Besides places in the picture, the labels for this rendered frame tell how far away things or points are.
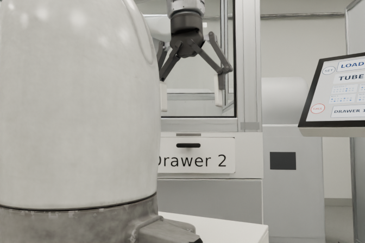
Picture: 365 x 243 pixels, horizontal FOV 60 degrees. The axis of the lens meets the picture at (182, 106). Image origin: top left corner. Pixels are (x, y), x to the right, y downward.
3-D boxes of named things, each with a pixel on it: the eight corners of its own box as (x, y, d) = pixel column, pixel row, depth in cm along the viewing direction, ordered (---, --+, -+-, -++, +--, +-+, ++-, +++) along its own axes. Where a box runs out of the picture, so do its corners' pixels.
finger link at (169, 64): (182, 42, 71) (178, 39, 72) (155, 82, 73) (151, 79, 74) (189, 47, 75) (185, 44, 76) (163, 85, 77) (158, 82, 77)
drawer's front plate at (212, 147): (235, 173, 98) (234, 137, 99) (142, 172, 99) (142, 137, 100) (234, 172, 100) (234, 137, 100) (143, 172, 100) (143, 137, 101)
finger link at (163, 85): (161, 81, 73) (157, 81, 74) (161, 110, 73) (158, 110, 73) (166, 82, 76) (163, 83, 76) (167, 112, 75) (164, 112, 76)
